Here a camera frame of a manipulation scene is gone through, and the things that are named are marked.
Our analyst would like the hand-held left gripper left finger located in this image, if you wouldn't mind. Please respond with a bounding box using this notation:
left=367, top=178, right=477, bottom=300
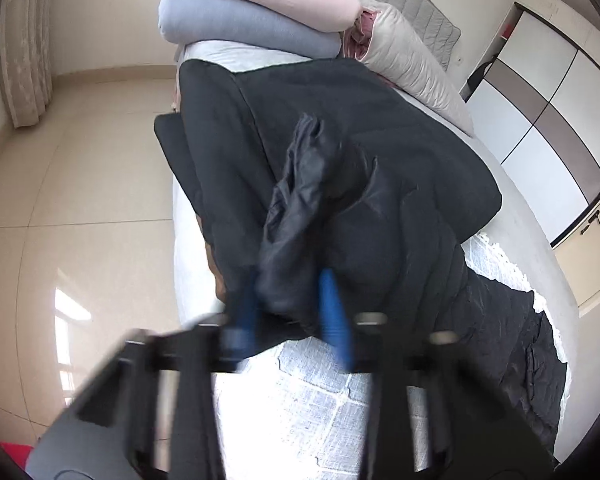
left=45, top=270, right=261, bottom=480

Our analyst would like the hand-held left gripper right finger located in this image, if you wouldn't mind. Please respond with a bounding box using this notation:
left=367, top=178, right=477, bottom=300
left=317, top=267, right=556, bottom=480

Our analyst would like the large black puffer jacket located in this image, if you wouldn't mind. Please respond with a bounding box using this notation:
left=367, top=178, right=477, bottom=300
left=257, top=112, right=567, bottom=443

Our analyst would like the bed with grey sheet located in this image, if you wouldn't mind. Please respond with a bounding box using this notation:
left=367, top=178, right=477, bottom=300
left=172, top=40, right=581, bottom=480

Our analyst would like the small black quilted jacket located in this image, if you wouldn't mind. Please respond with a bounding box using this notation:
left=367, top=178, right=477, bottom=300
left=153, top=56, right=503, bottom=311

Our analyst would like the cream door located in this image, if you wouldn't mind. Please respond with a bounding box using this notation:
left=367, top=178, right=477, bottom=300
left=552, top=175, right=600, bottom=317

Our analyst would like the red object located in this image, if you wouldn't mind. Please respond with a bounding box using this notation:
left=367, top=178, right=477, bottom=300
left=0, top=441, right=35, bottom=476

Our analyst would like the black hanging bag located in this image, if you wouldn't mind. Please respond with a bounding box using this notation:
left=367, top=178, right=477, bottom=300
left=467, top=60, right=496, bottom=91

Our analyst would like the blue-grey folded quilt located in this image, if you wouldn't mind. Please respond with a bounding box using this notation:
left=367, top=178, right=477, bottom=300
left=159, top=0, right=342, bottom=60

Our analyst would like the white and grey wardrobe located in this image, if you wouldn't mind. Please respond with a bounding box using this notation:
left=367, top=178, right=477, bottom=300
left=460, top=0, right=600, bottom=248

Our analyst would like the grey padded headboard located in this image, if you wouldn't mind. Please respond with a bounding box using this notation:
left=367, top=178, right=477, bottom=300
left=330, top=0, right=463, bottom=73

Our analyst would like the beige curtain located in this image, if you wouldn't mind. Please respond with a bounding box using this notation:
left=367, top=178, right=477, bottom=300
left=0, top=0, right=56, bottom=129

